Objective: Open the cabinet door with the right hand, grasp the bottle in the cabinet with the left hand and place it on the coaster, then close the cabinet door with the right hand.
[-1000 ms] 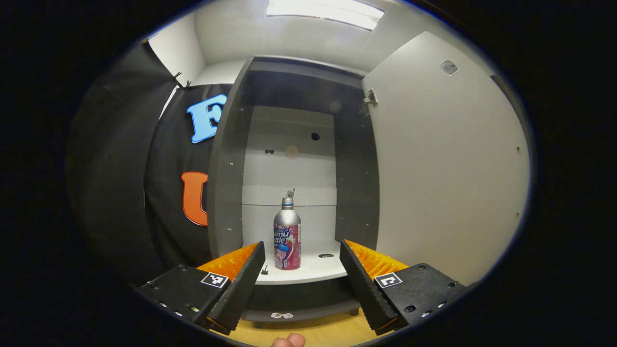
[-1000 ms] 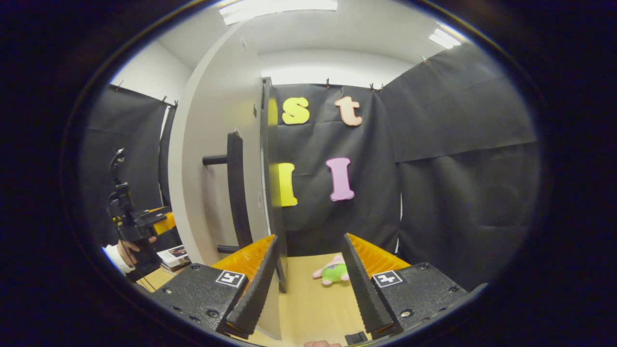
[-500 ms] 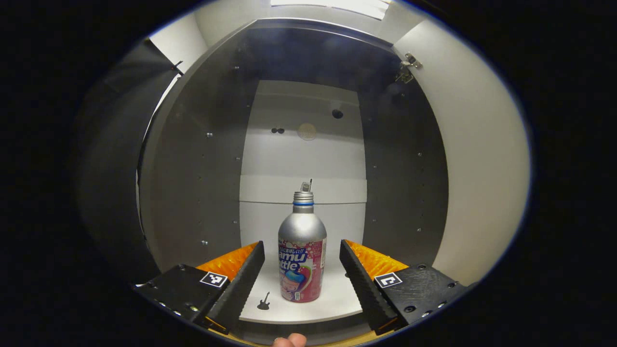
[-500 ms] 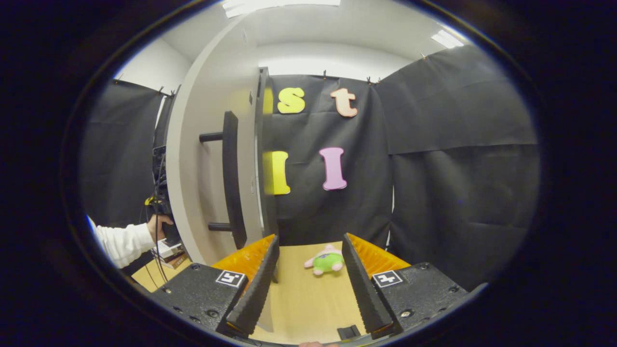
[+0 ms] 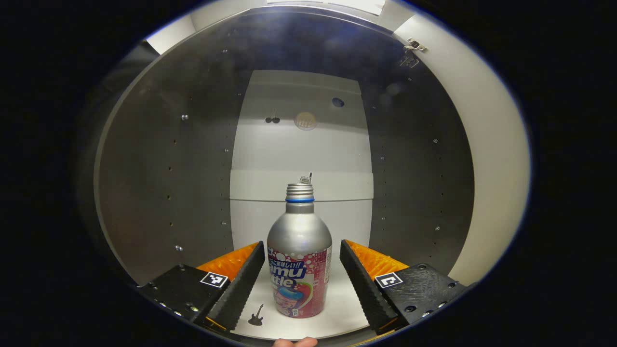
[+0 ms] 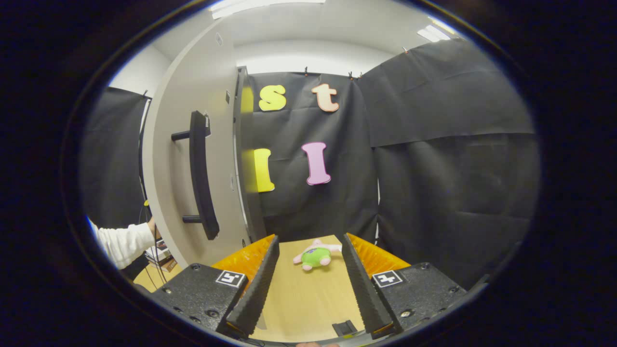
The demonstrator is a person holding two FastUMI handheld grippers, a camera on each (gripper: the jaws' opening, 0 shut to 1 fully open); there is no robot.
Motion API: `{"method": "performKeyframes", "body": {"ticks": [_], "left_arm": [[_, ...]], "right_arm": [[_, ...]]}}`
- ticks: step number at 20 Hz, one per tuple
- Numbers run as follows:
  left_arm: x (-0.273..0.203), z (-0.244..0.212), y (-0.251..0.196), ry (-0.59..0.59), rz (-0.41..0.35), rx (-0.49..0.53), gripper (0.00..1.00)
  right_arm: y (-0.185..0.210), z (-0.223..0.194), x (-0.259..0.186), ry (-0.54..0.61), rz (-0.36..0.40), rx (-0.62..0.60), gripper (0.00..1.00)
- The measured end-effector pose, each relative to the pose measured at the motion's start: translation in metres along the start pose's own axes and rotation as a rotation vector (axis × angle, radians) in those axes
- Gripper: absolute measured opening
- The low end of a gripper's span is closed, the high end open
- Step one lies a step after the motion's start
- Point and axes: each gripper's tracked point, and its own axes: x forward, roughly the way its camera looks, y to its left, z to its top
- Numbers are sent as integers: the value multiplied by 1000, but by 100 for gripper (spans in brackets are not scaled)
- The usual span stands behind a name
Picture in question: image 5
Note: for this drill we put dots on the metal door hinge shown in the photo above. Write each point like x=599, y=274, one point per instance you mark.
x=413, y=48

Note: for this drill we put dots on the large ceiling light panel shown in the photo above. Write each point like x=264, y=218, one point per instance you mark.
x=361, y=5

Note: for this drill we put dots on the silver bottle with red label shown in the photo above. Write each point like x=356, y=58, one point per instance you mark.
x=299, y=236

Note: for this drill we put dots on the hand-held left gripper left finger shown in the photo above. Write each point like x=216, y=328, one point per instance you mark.
x=243, y=284

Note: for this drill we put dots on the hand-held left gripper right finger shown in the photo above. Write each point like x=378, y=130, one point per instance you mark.
x=364, y=284

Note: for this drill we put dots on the grey cabinet door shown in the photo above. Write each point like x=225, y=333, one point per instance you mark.
x=491, y=144

